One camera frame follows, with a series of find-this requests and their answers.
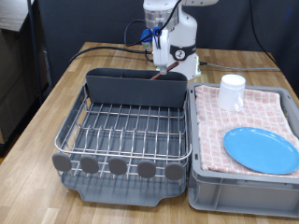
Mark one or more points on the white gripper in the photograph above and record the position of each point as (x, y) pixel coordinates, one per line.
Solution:
(162, 46)

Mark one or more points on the brown wooden spoon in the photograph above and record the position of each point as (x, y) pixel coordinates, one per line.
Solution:
(171, 67)

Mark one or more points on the blue plastic plate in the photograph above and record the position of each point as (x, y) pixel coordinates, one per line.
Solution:
(261, 151)

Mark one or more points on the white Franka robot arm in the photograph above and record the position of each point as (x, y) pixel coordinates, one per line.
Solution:
(183, 31)

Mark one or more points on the pink checked dish towel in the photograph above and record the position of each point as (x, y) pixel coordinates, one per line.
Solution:
(215, 124)

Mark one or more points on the dark grey utensil holder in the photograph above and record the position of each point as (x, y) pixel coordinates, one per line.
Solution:
(134, 90)

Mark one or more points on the white mug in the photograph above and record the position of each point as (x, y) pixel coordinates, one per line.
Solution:
(230, 93)

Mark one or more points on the black metal stand pole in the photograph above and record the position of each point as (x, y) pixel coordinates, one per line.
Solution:
(35, 53)

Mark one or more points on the brown wooden cabinet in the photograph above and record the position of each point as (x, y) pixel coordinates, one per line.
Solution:
(15, 84)

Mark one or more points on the grey plastic crate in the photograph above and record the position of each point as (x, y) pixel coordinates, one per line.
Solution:
(243, 196)

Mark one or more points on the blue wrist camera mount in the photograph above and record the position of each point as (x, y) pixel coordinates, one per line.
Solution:
(146, 35)

